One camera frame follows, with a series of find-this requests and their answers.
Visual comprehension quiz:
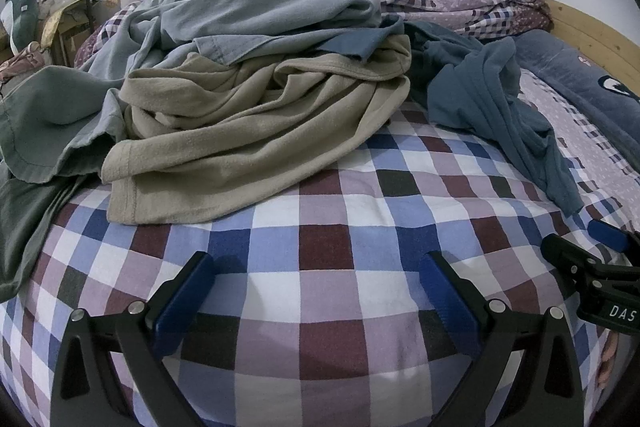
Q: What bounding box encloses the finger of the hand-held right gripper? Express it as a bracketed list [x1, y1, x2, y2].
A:
[587, 219, 640, 265]
[540, 233, 608, 293]

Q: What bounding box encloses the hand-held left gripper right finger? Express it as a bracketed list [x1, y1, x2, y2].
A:
[420, 251, 586, 427]

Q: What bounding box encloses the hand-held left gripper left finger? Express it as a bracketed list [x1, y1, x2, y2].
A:
[50, 251, 216, 427]

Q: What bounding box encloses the teal blue shirt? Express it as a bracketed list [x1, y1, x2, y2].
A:
[320, 21, 586, 215]

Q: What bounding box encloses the person's right hand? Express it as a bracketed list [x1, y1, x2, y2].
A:
[597, 336, 622, 389]

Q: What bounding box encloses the checked bed sheet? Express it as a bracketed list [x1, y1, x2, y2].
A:
[0, 2, 640, 427]

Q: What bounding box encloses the blue plush pillow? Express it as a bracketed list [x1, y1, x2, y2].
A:
[515, 29, 640, 128]

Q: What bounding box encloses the beige shirt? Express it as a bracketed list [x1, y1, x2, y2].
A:
[100, 34, 413, 225]

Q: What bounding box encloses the grey-green shirt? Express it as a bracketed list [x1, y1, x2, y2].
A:
[0, 66, 126, 303]

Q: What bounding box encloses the cardboard box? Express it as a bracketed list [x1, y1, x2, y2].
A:
[42, 0, 108, 68]

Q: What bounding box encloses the pink cloth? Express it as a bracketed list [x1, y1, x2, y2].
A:
[0, 42, 46, 82]

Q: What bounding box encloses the light blue-grey shirt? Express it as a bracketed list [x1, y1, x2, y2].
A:
[75, 0, 383, 142]

